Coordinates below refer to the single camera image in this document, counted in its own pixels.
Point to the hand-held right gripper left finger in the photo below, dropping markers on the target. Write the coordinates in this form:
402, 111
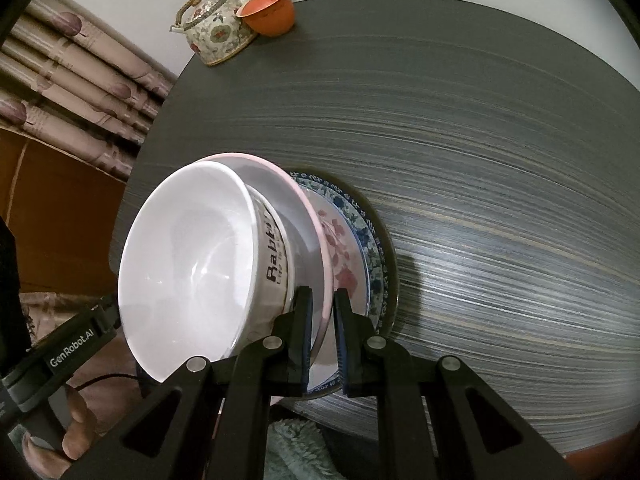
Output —
302, 345

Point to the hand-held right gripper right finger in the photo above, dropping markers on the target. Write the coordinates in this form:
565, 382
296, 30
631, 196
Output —
342, 345

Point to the large blue floral plate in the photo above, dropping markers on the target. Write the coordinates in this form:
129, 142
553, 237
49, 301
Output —
389, 270

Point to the white plate with pink flowers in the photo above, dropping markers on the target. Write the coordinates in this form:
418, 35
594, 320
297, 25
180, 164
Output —
345, 255

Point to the small blue floral plate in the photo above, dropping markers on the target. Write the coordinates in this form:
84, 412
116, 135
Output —
350, 212

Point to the white bowl with blue print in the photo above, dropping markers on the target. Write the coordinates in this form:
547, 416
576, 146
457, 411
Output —
190, 270

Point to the person's left hand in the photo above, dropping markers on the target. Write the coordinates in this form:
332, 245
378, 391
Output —
75, 435

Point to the green fuzzy cloth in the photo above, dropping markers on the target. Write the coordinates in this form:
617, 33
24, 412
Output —
295, 450

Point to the brown wooden cabinet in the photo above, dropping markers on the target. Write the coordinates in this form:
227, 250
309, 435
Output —
60, 220

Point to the beige patterned curtain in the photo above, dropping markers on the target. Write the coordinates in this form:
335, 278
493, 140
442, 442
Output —
75, 85

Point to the floral ceramic teapot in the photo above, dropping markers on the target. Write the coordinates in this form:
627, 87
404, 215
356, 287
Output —
215, 30

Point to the orange tea cup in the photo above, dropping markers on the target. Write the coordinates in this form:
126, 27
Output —
267, 12

